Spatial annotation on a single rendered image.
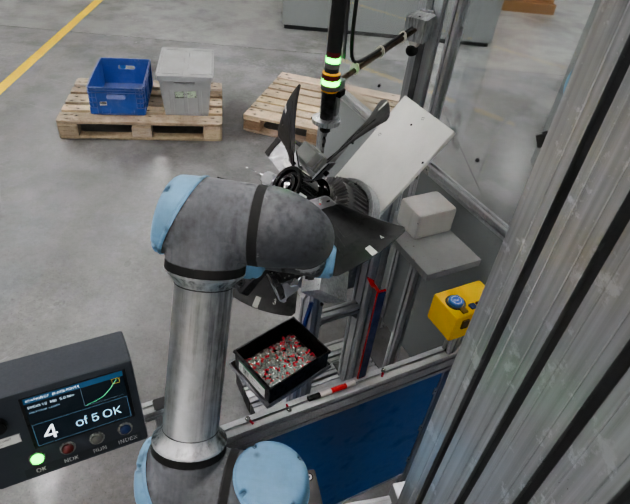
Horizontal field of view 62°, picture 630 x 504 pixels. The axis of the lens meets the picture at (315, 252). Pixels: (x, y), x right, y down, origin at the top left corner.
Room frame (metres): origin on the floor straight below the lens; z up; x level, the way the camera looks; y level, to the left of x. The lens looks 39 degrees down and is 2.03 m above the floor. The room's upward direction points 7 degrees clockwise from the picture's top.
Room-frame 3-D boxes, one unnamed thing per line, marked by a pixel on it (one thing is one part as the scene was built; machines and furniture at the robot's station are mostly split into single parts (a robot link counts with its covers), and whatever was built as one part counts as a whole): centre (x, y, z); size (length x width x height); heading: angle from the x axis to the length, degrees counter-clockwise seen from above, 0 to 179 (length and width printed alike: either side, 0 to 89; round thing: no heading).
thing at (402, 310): (1.59, -0.40, 0.42); 0.04 x 0.04 x 0.83; 31
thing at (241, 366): (0.96, 0.06, 0.85); 0.22 x 0.17 x 0.07; 136
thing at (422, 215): (1.67, -0.39, 0.92); 0.17 x 0.16 x 0.11; 121
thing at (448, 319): (1.05, -0.43, 1.02); 0.16 x 0.10 x 0.11; 121
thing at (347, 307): (1.44, -0.11, 0.56); 0.19 x 0.04 x 0.04; 121
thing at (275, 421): (0.85, -0.09, 0.82); 0.90 x 0.04 x 0.08; 121
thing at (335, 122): (1.22, 0.01, 1.50); 0.09 x 0.07 x 0.10; 156
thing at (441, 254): (1.59, -0.40, 0.85); 0.36 x 0.24 x 0.03; 31
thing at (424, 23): (1.78, -0.25, 1.54); 0.10 x 0.07 x 0.09; 156
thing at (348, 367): (1.50, -0.21, 0.58); 0.09 x 0.05 x 1.15; 31
